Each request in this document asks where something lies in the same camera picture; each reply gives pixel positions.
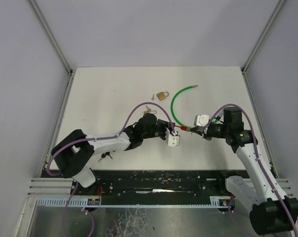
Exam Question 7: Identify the keys of orange padlock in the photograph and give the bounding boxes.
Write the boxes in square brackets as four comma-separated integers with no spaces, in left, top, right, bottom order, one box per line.
[98,152,113,162]

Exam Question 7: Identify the red cable lock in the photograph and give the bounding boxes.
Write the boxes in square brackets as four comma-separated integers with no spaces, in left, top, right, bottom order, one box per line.
[175,125,190,131]

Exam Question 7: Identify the purple cable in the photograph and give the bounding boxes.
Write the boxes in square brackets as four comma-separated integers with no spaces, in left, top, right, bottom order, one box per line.
[203,104,298,237]
[46,102,178,237]

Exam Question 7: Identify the small brass padlock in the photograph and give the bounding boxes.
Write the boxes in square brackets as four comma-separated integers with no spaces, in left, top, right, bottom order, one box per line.
[144,110,157,115]

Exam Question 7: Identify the green cable lock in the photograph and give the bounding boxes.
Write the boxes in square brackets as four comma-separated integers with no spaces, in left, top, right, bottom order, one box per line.
[170,84,223,128]

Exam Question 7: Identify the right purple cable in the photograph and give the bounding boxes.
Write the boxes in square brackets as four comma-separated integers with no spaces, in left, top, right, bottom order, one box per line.
[203,104,298,237]

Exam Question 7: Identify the large brass padlock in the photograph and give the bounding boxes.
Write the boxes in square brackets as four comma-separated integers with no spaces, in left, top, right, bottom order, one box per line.
[156,91,169,101]

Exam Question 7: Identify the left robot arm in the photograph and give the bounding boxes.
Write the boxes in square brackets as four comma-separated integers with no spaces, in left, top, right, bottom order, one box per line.
[51,114,180,188]

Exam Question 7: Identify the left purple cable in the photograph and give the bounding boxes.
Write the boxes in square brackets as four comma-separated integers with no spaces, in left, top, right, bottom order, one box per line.
[46,102,178,237]

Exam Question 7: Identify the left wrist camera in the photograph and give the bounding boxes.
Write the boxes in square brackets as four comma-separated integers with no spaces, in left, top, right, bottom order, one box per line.
[166,133,180,147]

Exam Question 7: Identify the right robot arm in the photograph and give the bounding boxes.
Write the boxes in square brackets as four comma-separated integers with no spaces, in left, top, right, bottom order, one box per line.
[190,104,298,236]

